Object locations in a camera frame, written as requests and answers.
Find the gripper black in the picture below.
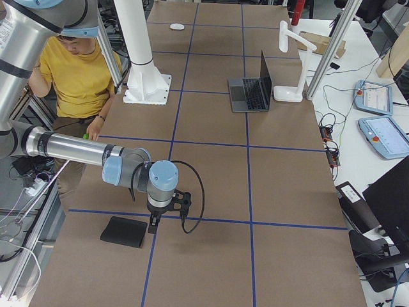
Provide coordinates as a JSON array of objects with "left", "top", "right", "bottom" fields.
[{"left": 147, "top": 204, "right": 169, "bottom": 233}]

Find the black mouse pad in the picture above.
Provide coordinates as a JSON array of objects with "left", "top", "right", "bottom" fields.
[{"left": 100, "top": 216, "right": 147, "bottom": 248}]

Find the grey laptop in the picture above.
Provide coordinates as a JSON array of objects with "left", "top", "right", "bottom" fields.
[{"left": 228, "top": 51, "right": 272, "bottom": 113}]

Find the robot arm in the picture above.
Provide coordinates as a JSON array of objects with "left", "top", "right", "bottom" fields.
[{"left": 1, "top": 1, "right": 178, "bottom": 233}]

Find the white desk lamp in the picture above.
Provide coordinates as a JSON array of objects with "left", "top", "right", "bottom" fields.
[{"left": 272, "top": 20, "right": 318, "bottom": 104}]

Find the white computer mouse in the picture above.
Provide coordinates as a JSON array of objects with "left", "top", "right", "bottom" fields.
[{"left": 169, "top": 23, "right": 185, "bottom": 31}]

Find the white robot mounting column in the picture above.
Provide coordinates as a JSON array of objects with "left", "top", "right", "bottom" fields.
[{"left": 114, "top": 0, "right": 172, "bottom": 106}]

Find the person in yellow shirt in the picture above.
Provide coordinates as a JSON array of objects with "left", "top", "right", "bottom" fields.
[{"left": 29, "top": 35, "right": 124, "bottom": 212}]

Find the orange usb hub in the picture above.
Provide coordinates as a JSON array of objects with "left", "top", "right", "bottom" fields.
[{"left": 320, "top": 127, "right": 333, "bottom": 141}]

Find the black monitor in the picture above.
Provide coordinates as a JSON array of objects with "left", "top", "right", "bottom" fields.
[{"left": 363, "top": 157, "right": 408, "bottom": 251}]

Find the small black square device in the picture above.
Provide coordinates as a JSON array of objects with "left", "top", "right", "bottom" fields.
[{"left": 330, "top": 63, "right": 340, "bottom": 70}]

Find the cardboard box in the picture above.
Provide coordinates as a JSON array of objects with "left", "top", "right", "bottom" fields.
[{"left": 299, "top": 31, "right": 346, "bottom": 59}]

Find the blue teach pendant near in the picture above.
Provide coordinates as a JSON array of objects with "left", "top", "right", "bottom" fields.
[{"left": 358, "top": 115, "right": 408, "bottom": 159}]

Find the blue teach pendant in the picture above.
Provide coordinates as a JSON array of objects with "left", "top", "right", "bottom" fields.
[
  {"left": 358, "top": 115, "right": 408, "bottom": 159},
  {"left": 353, "top": 80, "right": 393, "bottom": 115}
]

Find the blue teach pendant far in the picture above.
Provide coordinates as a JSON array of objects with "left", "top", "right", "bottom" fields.
[{"left": 353, "top": 80, "right": 393, "bottom": 115}]

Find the red cylinder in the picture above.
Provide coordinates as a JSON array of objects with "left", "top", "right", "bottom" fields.
[{"left": 291, "top": 0, "right": 306, "bottom": 26}]

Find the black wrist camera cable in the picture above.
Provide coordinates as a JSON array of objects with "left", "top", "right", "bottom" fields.
[{"left": 169, "top": 160, "right": 205, "bottom": 234}]

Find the aluminium frame post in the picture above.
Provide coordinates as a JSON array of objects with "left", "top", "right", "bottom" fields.
[{"left": 305, "top": 0, "right": 362, "bottom": 100}]

